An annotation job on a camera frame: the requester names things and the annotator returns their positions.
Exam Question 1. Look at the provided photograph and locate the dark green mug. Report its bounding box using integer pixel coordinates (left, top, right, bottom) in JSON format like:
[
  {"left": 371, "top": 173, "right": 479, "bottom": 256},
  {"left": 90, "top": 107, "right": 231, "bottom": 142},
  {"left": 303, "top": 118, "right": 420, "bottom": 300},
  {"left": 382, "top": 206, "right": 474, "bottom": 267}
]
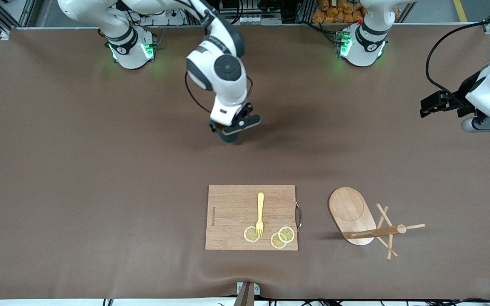
[{"left": 210, "top": 122, "right": 241, "bottom": 144}]

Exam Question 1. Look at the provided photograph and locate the wooden mug rack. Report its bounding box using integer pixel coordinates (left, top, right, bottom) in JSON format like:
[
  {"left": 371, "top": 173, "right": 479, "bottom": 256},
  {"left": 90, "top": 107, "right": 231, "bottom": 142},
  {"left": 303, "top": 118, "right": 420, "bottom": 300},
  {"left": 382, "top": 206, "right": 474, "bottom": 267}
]
[{"left": 328, "top": 187, "right": 426, "bottom": 260}]

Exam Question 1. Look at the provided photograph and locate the yellow plastic fork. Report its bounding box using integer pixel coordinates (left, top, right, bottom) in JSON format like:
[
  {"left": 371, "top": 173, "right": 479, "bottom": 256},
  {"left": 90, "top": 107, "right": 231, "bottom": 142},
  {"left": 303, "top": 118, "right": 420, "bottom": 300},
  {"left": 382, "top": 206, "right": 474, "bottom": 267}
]
[{"left": 256, "top": 192, "right": 265, "bottom": 237}]

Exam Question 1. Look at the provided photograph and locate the white connector block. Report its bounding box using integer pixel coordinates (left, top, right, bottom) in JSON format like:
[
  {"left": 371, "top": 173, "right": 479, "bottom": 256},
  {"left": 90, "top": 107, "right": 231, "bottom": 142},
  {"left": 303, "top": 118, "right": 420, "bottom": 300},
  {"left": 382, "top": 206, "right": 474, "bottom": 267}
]
[{"left": 237, "top": 15, "right": 282, "bottom": 25}]

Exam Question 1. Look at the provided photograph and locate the wooden cutting board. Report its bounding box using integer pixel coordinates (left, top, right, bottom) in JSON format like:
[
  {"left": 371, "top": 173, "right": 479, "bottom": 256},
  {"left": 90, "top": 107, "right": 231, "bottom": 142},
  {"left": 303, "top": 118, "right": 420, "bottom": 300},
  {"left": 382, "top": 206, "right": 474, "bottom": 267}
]
[{"left": 205, "top": 184, "right": 303, "bottom": 251}]

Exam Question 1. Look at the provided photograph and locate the white power strip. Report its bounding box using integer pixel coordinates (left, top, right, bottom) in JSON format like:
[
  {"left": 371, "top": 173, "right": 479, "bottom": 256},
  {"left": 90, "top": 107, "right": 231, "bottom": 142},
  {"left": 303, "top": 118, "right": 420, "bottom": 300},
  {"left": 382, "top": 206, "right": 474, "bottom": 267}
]
[{"left": 141, "top": 11, "right": 186, "bottom": 26}]

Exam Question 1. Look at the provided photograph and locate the bag of orange items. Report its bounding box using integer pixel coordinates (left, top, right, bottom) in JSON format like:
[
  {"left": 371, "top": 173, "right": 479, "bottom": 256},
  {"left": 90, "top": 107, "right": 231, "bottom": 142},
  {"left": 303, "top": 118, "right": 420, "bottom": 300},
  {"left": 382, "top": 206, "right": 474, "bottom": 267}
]
[{"left": 312, "top": 0, "right": 399, "bottom": 24}]

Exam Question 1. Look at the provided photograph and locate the brown table mat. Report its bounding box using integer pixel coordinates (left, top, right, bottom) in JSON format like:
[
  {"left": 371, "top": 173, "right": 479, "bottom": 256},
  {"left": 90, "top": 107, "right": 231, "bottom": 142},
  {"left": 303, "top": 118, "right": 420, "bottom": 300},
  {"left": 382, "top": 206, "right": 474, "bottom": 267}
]
[{"left": 0, "top": 23, "right": 490, "bottom": 300}]

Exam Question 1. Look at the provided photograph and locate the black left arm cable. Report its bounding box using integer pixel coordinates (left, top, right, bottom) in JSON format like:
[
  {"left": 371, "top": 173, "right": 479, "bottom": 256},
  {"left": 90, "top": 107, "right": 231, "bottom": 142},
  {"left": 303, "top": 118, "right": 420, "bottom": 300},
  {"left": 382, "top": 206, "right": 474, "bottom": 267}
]
[{"left": 425, "top": 15, "right": 490, "bottom": 107}]

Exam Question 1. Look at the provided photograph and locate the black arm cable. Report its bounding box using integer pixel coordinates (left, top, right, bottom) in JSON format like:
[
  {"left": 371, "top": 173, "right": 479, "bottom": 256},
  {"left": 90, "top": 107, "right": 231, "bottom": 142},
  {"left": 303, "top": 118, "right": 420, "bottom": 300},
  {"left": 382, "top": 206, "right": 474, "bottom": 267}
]
[
  {"left": 185, "top": 70, "right": 255, "bottom": 114},
  {"left": 425, "top": 15, "right": 490, "bottom": 107}
]

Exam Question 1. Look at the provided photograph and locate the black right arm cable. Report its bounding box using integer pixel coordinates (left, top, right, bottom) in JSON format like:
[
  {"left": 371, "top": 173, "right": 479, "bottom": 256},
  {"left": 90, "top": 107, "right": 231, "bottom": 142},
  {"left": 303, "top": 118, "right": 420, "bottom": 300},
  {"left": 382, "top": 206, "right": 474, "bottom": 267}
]
[{"left": 185, "top": 70, "right": 255, "bottom": 114}]

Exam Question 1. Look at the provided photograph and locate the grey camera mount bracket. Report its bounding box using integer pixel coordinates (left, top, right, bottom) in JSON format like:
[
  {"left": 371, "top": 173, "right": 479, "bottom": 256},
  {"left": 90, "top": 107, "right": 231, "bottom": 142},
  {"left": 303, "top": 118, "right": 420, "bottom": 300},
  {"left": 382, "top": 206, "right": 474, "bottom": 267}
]
[{"left": 233, "top": 282, "right": 261, "bottom": 306}]

